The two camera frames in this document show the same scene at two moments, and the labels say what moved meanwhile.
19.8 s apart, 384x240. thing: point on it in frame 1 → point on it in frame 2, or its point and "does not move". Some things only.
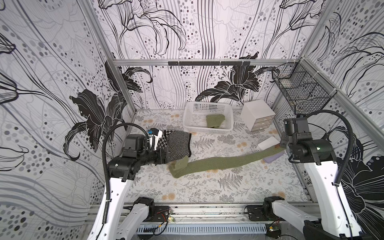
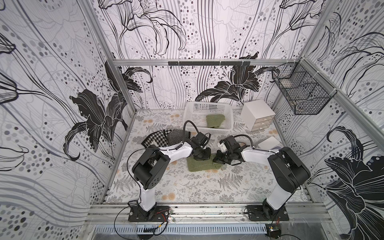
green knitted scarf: (214, 120) does not move
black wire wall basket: (308, 91) does not move
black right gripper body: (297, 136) → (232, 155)
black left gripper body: (148, 155) → (201, 153)
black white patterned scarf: (178, 141) does not move
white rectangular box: (267, 143) does not move
